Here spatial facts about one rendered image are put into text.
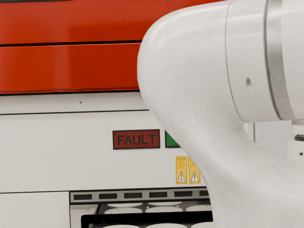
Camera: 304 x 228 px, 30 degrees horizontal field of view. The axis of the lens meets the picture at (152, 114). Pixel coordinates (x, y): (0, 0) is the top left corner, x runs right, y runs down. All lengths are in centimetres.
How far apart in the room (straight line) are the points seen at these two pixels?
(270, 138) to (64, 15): 180
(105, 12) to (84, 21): 5
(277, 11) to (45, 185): 104
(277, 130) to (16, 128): 179
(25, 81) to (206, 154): 93
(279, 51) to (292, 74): 2
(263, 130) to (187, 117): 245
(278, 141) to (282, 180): 247
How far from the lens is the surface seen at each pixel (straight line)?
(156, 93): 53
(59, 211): 146
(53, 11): 139
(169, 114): 52
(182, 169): 143
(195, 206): 143
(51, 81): 138
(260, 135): 296
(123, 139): 141
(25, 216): 148
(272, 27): 50
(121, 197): 144
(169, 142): 141
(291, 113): 52
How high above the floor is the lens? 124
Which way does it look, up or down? 3 degrees down
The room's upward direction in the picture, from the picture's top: 2 degrees counter-clockwise
